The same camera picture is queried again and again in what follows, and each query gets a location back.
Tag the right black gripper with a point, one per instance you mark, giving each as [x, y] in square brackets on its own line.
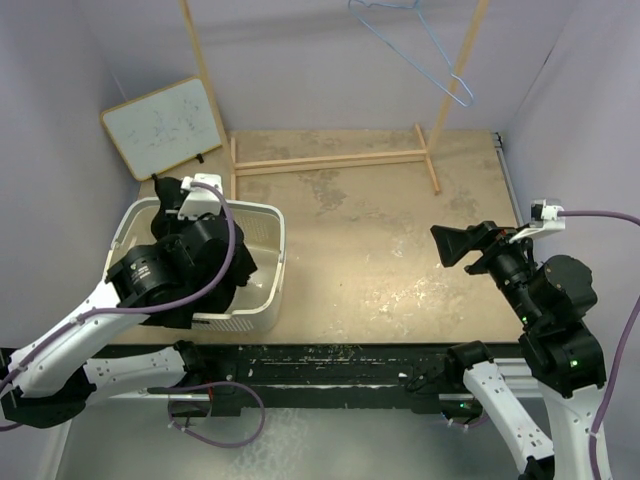
[453, 242]

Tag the light blue wire hanger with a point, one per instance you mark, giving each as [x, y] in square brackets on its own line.
[404, 27]

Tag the black printed t shirt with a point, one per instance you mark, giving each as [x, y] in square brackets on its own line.
[196, 249]

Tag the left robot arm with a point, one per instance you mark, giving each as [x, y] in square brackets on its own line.
[54, 378]

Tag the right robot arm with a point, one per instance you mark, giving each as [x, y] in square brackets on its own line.
[563, 356]

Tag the wooden clothes rack frame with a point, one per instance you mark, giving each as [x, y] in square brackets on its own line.
[428, 144]

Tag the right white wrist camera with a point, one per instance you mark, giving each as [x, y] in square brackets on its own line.
[542, 217]

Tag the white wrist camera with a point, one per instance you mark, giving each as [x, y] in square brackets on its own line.
[200, 201]
[542, 217]

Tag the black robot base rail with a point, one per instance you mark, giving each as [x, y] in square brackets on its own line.
[330, 376]

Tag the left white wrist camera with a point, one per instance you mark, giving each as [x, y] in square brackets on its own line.
[200, 201]

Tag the small whiteboard with wooden frame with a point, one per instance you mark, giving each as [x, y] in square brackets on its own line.
[163, 129]

